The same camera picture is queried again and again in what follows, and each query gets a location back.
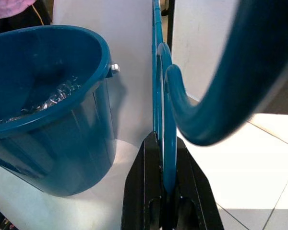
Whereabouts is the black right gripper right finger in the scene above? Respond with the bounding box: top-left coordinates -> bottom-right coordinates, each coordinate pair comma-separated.
175,138 -> 225,230

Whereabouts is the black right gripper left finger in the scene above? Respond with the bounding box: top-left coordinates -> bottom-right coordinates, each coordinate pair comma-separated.
121,131 -> 163,230

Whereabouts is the blue plastic bucket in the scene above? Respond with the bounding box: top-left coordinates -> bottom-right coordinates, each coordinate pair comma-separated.
0,25 -> 120,197

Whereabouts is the clear plastic bag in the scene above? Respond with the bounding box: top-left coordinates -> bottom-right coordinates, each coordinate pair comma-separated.
0,75 -> 84,124

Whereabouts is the person in pink shirt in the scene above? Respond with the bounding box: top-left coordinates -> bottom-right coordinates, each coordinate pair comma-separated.
0,0 -> 37,20

